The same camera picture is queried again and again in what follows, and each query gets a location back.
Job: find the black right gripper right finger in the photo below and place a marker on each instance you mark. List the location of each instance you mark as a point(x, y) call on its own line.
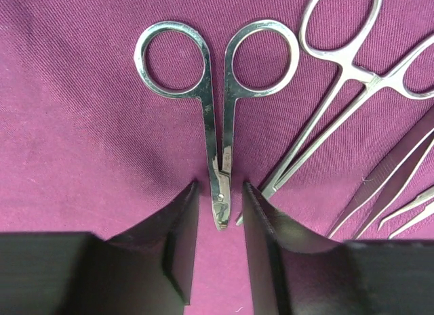
point(292, 269)

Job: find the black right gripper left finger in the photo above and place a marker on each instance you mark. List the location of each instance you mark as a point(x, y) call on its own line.
point(170, 234)

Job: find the silver clamp forceps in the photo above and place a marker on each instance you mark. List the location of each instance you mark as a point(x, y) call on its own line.
point(356, 91)

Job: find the purple surgical drape cloth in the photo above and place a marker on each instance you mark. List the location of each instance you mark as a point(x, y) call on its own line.
point(85, 146)

